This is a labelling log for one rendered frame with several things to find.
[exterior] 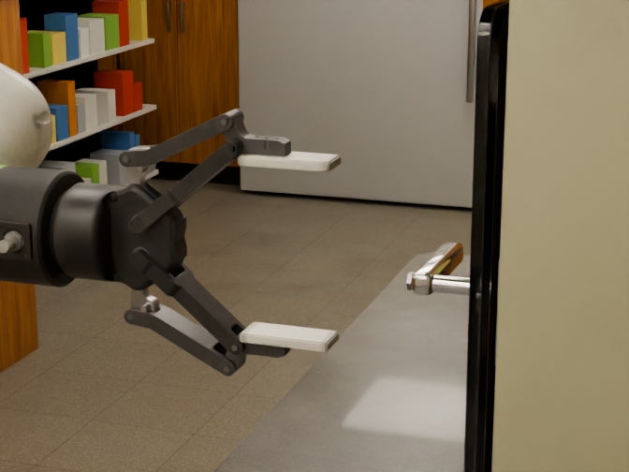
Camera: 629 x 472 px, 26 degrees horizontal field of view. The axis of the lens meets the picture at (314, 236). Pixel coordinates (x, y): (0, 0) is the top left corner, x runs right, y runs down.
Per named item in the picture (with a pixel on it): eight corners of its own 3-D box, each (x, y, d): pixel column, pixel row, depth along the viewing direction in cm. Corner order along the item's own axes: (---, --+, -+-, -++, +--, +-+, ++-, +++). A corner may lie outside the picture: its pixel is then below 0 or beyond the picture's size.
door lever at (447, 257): (511, 273, 99) (512, 239, 98) (480, 313, 90) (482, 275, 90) (439, 266, 101) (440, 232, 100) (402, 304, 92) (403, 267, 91)
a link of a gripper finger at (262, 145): (226, 149, 102) (226, 109, 101) (291, 154, 100) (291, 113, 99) (219, 153, 100) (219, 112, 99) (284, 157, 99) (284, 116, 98)
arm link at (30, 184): (38, 153, 112) (43, 260, 115) (-40, 183, 101) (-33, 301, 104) (105, 158, 110) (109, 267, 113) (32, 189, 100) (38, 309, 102)
